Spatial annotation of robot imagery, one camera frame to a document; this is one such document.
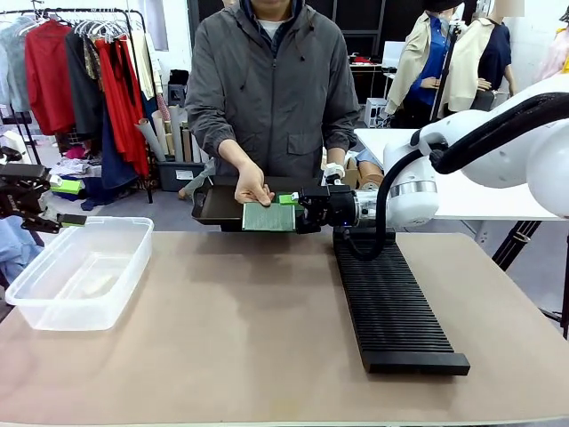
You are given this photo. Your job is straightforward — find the cardboard spool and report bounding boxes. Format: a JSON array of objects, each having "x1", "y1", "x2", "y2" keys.
[{"x1": 357, "y1": 173, "x2": 386, "y2": 193}]

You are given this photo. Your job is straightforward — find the person's right hand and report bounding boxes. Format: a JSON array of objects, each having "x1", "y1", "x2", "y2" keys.
[{"x1": 233, "y1": 162, "x2": 276, "y2": 207}]

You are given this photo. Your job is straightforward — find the black slotted PCB rack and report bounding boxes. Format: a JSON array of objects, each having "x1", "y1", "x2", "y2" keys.
[{"x1": 332, "y1": 225, "x2": 471, "y2": 376}]

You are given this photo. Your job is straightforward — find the person's right forearm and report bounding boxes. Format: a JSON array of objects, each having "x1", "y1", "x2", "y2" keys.
[{"x1": 188, "y1": 109, "x2": 250, "y2": 169}]

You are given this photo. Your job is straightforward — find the cream garment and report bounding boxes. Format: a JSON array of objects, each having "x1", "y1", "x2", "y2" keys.
[{"x1": 130, "y1": 29, "x2": 164, "y2": 102}]

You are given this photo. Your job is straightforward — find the long red dress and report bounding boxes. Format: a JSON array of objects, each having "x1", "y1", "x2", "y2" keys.
[{"x1": 94, "y1": 37, "x2": 151, "y2": 178}]

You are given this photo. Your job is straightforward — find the green PCB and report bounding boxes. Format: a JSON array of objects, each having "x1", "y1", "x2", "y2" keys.
[{"x1": 241, "y1": 202, "x2": 297, "y2": 234}]

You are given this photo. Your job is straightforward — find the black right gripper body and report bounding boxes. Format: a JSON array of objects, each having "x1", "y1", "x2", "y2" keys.
[{"x1": 305, "y1": 183, "x2": 357, "y2": 229}]

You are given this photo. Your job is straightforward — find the black tripod pole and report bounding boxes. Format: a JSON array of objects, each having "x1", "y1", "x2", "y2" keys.
[{"x1": 433, "y1": 21, "x2": 461, "y2": 121}]

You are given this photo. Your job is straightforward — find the clear plastic box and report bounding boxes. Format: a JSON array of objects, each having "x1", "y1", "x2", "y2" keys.
[{"x1": 4, "y1": 215, "x2": 155, "y2": 332}]

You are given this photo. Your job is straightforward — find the black shelf unit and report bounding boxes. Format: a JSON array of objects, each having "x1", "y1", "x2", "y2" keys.
[{"x1": 333, "y1": 0, "x2": 388, "y2": 106}]

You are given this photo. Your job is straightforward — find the mannequin with cream jacket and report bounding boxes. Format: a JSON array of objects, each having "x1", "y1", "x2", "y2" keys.
[{"x1": 446, "y1": 0, "x2": 517, "y2": 115}]

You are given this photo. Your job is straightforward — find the white crate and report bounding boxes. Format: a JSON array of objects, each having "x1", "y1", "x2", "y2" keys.
[{"x1": 364, "y1": 96, "x2": 390, "y2": 129}]

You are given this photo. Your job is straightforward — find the dark grey coat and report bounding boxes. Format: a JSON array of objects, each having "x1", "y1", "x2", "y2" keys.
[{"x1": 64, "y1": 29, "x2": 107, "y2": 143}]

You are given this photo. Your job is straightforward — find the beige paper roll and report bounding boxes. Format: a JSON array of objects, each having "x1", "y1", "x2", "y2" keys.
[
  {"x1": 150, "y1": 109, "x2": 178, "y2": 157},
  {"x1": 134, "y1": 117, "x2": 168, "y2": 164}
]

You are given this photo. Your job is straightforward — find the black metal clothes rack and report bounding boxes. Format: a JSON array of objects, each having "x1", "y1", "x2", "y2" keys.
[{"x1": 0, "y1": 6, "x2": 155, "y2": 205}]

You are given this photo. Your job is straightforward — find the black tripod legs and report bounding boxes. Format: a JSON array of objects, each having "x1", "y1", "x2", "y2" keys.
[{"x1": 491, "y1": 220, "x2": 544, "y2": 273}]

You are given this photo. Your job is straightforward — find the red shirt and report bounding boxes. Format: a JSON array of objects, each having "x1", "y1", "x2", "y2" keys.
[{"x1": 24, "y1": 19, "x2": 77, "y2": 137}]

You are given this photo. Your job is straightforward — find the black plastic tray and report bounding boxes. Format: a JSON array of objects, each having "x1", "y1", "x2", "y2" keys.
[{"x1": 191, "y1": 174, "x2": 331, "y2": 232}]

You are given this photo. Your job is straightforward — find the cardboard box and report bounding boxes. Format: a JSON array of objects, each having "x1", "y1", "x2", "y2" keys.
[{"x1": 344, "y1": 156, "x2": 362, "y2": 188}]

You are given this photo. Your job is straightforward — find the blue cloth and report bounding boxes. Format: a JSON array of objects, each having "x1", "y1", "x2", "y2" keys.
[{"x1": 0, "y1": 216, "x2": 44, "y2": 286}]

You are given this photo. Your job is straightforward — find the white board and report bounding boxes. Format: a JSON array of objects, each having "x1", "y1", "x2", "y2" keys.
[{"x1": 381, "y1": 40, "x2": 407, "y2": 68}]

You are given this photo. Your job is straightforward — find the person in grey jacket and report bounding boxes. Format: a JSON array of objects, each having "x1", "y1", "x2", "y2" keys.
[{"x1": 185, "y1": 0, "x2": 360, "y2": 179}]

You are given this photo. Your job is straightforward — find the clothes pile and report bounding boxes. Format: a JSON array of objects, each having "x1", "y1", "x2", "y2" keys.
[{"x1": 46, "y1": 144, "x2": 108, "y2": 213}]

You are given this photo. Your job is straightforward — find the light blue shirt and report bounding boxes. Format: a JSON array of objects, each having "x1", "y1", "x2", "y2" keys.
[{"x1": 0, "y1": 16, "x2": 32, "y2": 115}]

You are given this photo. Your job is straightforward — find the grey paper roll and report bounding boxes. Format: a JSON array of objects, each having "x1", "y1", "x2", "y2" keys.
[{"x1": 170, "y1": 104, "x2": 186, "y2": 164}]

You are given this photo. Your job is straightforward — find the mannequin with beige coat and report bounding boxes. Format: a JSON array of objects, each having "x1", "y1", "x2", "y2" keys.
[{"x1": 384, "y1": 0, "x2": 459, "y2": 124}]

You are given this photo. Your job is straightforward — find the black storage case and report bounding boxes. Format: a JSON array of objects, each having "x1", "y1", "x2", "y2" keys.
[{"x1": 168, "y1": 69, "x2": 191, "y2": 108}]

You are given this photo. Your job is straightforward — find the white table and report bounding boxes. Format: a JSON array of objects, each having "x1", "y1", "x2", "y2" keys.
[{"x1": 353, "y1": 127, "x2": 569, "y2": 222}]

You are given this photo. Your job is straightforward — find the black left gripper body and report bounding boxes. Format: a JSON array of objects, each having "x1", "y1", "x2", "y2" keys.
[{"x1": 0, "y1": 163, "x2": 52, "y2": 220}]

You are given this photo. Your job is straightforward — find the mannequin with pink garment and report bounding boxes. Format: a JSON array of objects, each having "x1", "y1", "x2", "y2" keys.
[{"x1": 536, "y1": 26, "x2": 569, "y2": 82}]

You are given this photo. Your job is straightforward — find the navy garment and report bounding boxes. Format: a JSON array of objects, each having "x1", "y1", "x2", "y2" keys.
[{"x1": 100, "y1": 109, "x2": 140, "y2": 191}]

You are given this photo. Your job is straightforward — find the grey storage bin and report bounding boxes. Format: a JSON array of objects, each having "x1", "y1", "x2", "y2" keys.
[{"x1": 156, "y1": 159, "x2": 211, "y2": 193}]

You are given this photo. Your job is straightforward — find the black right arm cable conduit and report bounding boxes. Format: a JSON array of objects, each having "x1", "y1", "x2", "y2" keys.
[{"x1": 341, "y1": 92, "x2": 569, "y2": 262}]

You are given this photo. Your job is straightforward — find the person's left forearm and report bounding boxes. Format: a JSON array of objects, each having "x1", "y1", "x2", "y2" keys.
[{"x1": 322, "y1": 104, "x2": 360, "y2": 152}]

